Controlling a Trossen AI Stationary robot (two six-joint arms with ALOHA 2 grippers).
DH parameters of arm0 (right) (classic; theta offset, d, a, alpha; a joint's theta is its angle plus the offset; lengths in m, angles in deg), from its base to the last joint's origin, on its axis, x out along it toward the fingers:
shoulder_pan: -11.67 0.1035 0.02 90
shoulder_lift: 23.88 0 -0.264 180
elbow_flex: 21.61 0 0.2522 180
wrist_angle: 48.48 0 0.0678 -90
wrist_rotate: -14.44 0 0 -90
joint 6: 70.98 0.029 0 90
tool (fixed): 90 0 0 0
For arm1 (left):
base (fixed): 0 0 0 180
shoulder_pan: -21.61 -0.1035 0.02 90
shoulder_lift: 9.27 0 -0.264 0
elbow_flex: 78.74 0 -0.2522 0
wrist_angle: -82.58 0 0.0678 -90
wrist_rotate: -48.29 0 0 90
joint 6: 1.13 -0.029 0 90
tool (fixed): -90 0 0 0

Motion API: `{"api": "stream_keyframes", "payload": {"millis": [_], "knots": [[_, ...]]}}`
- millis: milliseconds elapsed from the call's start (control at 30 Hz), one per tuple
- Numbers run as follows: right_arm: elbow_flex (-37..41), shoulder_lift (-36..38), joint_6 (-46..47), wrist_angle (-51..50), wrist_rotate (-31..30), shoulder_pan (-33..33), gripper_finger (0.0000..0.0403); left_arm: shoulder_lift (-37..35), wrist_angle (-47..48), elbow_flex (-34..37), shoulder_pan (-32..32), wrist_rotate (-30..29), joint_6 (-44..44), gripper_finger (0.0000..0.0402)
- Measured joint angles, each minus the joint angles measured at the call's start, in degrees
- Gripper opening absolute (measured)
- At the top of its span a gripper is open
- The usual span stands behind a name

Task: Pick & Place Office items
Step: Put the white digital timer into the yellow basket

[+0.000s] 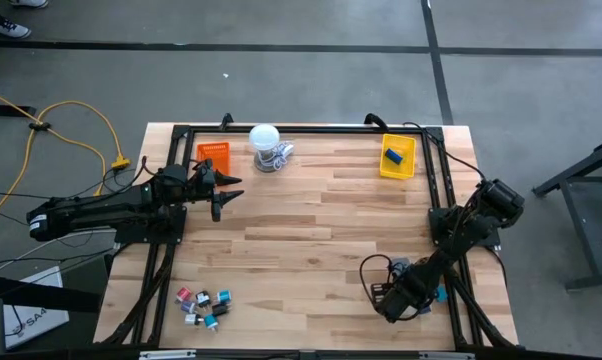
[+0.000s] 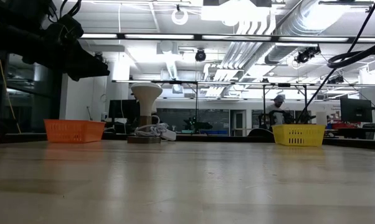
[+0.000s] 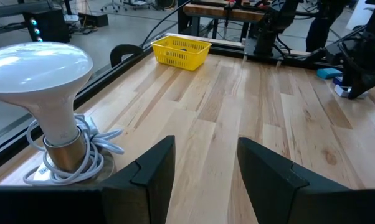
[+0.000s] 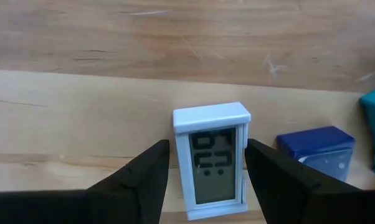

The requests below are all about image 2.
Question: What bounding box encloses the silver ventilation duct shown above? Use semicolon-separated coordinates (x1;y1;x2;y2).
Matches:
265;0;350;65

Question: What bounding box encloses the yellow extension cable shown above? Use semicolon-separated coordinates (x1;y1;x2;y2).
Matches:
0;58;22;134

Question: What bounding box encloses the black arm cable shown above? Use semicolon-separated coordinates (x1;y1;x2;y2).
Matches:
47;0;83;19
296;0;375;124

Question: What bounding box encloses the white lamp cable with adapter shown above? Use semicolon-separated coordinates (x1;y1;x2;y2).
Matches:
133;114;178;141

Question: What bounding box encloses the white bulb lamp brass base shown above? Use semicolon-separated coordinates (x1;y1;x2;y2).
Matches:
127;82;163;144

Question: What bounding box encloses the black curved chair back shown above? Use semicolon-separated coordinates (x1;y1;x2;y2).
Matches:
248;128;274;138

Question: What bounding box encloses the white glass door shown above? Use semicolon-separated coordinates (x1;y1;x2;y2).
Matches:
230;110;247;137

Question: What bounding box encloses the black aluminium rig frame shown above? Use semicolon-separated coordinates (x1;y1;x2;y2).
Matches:
0;32;375;152

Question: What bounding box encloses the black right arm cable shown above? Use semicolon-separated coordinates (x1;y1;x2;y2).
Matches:
296;0;375;124

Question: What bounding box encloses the yellow plastic basket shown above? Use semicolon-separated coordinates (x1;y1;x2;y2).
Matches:
272;124;326;147

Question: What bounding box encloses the person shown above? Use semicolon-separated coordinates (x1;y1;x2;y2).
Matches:
266;95;288;126

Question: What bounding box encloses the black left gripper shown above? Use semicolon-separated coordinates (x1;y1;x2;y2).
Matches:
21;27;110;82

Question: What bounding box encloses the black computer monitor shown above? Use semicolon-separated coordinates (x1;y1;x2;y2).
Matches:
108;99;138;119
340;98;373;123

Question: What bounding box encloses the white hanging ring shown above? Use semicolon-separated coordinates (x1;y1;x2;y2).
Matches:
171;8;189;26

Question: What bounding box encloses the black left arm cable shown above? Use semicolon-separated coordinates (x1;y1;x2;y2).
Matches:
47;0;83;19

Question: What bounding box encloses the orange plastic basket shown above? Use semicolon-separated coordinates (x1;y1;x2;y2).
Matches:
44;119;107;144

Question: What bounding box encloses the red storage box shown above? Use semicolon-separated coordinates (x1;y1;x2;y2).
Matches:
332;121;356;130

